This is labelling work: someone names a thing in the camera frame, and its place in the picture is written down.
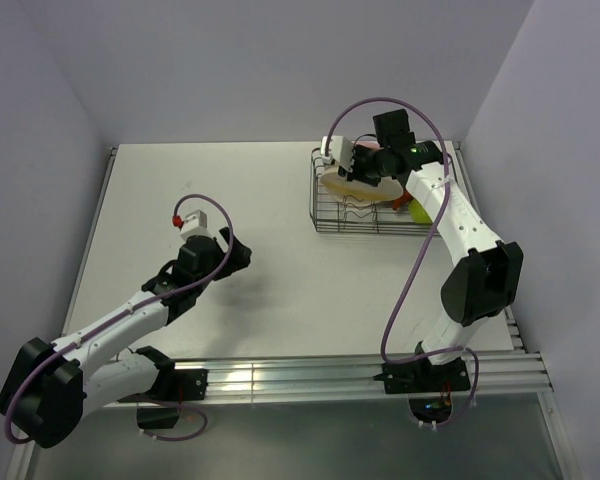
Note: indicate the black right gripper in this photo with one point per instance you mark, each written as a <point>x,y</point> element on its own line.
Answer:
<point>356,173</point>

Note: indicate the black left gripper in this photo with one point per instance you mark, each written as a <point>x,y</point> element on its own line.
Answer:
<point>236,259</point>

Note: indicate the pink plastic plate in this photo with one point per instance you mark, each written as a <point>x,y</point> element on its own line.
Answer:
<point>368,145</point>

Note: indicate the yellow and cream floral plate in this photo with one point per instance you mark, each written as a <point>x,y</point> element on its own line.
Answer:
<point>357,192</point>

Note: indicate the orange and black cup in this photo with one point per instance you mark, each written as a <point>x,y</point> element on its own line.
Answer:
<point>402,201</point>

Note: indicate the black wire dish rack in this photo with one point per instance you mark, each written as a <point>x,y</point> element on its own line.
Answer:
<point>348,215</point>

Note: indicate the white and green square bowl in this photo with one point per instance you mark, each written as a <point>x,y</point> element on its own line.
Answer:
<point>418,213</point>

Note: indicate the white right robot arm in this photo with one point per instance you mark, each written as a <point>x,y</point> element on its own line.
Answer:
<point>485,270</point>

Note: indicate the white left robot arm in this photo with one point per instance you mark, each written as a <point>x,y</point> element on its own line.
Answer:
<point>172,292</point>

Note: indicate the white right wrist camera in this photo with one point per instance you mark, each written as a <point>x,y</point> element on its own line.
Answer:
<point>337,150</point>

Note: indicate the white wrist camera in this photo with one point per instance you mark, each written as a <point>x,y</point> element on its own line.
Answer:
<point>337,150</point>
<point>194,224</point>

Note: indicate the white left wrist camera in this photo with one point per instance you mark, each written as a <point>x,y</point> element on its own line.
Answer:
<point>194,224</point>

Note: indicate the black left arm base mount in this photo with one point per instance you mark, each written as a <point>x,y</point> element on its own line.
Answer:
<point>172,394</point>

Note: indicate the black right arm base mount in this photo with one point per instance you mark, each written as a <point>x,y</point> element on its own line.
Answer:
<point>422,377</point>

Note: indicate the aluminium extrusion rail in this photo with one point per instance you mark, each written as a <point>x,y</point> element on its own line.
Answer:
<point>276,381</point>

